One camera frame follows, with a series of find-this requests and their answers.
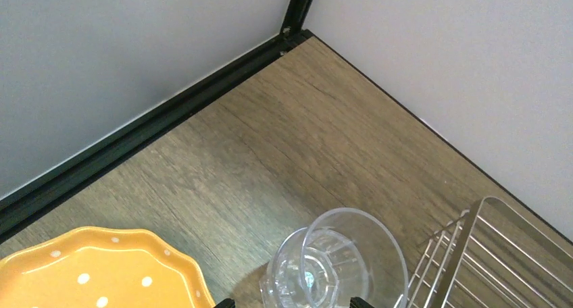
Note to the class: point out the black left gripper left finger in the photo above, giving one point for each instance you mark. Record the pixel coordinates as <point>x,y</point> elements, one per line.
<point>226,303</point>

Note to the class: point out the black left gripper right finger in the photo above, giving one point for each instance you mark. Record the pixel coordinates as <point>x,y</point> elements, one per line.
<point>357,302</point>

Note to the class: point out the clear plastic cup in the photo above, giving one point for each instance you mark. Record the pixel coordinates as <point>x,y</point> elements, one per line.
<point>343,253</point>

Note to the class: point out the orange polka dot plate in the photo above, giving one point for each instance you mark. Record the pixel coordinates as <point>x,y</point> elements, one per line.
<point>103,267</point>

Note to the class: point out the metal wire dish rack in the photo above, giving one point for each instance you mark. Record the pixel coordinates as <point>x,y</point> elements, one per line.
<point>492,255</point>

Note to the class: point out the black aluminium frame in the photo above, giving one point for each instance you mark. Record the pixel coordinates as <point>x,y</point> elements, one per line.
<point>44,194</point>

